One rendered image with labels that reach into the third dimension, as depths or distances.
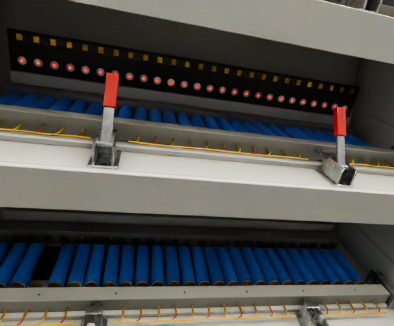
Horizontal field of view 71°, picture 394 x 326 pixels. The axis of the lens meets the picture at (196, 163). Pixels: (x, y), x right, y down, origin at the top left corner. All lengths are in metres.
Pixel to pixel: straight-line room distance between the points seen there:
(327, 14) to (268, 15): 0.06
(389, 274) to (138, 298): 0.38
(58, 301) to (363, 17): 0.45
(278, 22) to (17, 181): 0.30
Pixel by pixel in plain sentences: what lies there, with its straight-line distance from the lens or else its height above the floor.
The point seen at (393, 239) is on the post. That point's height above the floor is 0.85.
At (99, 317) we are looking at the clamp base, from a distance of 0.36.
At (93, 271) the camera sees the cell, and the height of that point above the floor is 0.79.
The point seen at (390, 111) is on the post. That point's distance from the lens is 0.56.
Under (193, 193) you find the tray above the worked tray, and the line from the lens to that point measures 0.28.
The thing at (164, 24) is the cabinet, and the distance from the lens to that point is 0.50.
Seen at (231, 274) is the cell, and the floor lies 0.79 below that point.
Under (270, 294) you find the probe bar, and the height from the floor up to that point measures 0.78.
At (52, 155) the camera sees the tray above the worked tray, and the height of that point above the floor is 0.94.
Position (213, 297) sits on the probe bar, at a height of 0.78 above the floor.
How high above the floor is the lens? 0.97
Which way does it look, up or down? 5 degrees down
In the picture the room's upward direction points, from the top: 6 degrees clockwise
